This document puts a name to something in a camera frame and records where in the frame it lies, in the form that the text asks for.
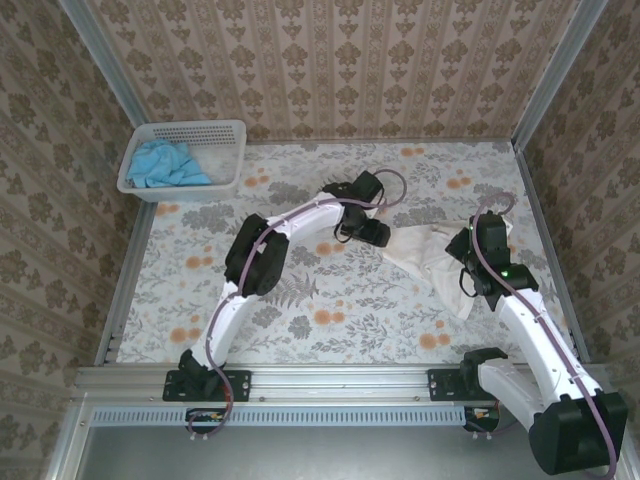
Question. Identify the white t-shirt with robot print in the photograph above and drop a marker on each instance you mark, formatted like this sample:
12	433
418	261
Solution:
420	245

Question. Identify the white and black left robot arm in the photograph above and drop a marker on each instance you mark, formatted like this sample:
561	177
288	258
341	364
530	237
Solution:
260	255

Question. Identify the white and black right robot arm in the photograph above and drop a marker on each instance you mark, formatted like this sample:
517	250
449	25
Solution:
530	330

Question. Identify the floral tablecloth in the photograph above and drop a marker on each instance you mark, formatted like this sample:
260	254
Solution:
350	320

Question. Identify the white plastic basket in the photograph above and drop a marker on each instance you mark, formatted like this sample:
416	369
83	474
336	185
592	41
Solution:
200	134

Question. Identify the light blue t-shirt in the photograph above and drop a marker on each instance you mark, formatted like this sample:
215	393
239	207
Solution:
160	162

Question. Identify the grey metal panel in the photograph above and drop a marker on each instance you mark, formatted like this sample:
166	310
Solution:
300	455

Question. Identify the aluminium table side rail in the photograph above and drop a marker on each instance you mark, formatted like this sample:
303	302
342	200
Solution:
125	300
553	260

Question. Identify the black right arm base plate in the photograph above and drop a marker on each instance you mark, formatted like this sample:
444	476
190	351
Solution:
442	385

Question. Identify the aluminium mounting rail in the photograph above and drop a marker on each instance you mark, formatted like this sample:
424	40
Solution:
340	385

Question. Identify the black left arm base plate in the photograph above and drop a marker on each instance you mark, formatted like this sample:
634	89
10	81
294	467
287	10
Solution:
240	385

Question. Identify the aluminium frame post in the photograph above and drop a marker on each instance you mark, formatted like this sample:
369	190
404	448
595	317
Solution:
105	65
555	70

